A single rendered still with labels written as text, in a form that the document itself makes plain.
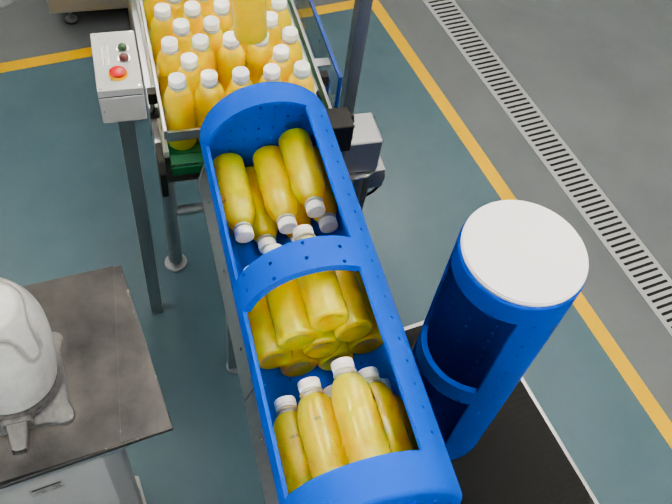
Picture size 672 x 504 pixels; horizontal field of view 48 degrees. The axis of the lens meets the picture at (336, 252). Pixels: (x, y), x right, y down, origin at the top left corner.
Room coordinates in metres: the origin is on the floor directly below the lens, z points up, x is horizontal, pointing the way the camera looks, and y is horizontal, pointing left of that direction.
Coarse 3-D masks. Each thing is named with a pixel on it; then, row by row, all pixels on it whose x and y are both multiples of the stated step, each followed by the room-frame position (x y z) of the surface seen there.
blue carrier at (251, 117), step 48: (240, 96) 1.12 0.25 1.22; (288, 96) 1.14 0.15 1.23; (240, 144) 1.14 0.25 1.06; (336, 144) 1.09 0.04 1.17; (336, 192) 0.92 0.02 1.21; (288, 240) 0.98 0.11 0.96; (336, 240) 0.80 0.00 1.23; (240, 288) 0.72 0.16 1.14; (384, 288) 0.75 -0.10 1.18; (384, 336) 0.64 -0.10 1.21; (288, 384) 0.63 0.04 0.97; (432, 432) 0.50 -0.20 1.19; (336, 480) 0.38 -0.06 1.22; (384, 480) 0.39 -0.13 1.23; (432, 480) 0.41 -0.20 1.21
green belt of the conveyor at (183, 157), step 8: (168, 144) 1.25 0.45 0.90; (176, 152) 1.23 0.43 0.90; (184, 152) 1.23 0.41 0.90; (192, 152) 1.24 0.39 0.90; (200, 152) 1.24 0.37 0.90; (176, 160) 1.20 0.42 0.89; (184, 160) 1.21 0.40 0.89; (192, 160) 1.22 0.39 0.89; (200, 160) 1.22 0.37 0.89; (176, 168) 1.19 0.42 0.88; (184, 168) 1.20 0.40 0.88; (192, 168) 1.20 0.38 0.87; (200, 168) 1.21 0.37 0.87
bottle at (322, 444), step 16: (304, 400) 0.53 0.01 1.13; (320, 400) 0.54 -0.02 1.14; (304, 416) 0.51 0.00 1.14; (320, 416) 0.51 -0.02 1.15; (304, 432) 0.48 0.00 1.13; (320, 432) 0.48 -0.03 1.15; (336, 432) 0.49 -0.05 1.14; (304, 448) 0.46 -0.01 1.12; (320, 448) 0.45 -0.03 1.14; (336, 448) 0.46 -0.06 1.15; (320, 464) 0.43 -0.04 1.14; (336, 464) 0.43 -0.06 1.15
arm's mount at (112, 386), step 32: (32, 288) 0.71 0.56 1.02; (64, 288) 0.73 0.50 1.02; (96, 288) 0.74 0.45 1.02; (64, 320) 0.66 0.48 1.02; (96, 320) 0.67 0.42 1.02; (128, 320) 0.69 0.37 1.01; (64, 352) 0.59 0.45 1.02; (96, 352) 0.61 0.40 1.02; (128, 352) 0.62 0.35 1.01; (96, 384) 0.55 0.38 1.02; (128, 384) 0.56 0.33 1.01; (96, 416) 0.49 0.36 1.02; (128, 416) 0.50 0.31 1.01; (160, 416) 0.51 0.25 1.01; (0, 448) 0.40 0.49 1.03; (32, 448) 0.41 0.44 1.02; (64, 448) 0.42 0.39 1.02; (96, 448) 0.43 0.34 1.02; (0, 480) 0.35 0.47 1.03
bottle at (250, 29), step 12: (240, 0) 1.25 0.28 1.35; (252, 0) 1.26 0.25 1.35; (264, 0) 1.28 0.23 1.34; (240, 12) 1.25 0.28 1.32; (252, 12) 1.26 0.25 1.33; (264, 12) 1.28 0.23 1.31; (240, 24) 1.25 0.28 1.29; (252, 24) 1.25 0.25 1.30; (264, 24) 1.28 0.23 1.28; (240, 36) 1.25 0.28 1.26; (252, 36) 1.25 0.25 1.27; (264, 36) 1.27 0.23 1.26
